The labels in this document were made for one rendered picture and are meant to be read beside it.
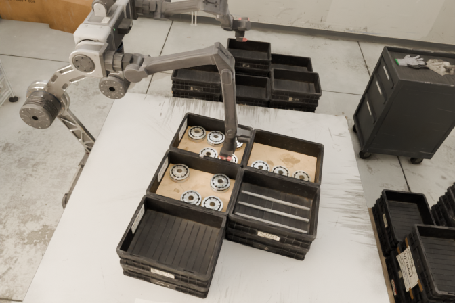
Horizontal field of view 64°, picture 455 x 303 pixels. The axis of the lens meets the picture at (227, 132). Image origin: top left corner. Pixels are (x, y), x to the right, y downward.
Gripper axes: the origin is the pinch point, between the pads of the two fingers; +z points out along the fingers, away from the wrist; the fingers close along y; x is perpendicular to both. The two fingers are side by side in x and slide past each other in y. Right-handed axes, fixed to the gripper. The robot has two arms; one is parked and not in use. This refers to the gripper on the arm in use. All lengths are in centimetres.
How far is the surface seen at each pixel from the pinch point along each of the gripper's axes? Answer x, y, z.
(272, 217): -31.9, -23.1, 4.5
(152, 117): 61, 28, 17
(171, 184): 21.1, -24.6, 4.3
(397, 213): -113, 51, 60
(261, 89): 9, 129, 48
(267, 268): -37, -42, 18
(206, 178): 6.0, -14.0, 4.2
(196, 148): 19.2, 3.6, 4.0
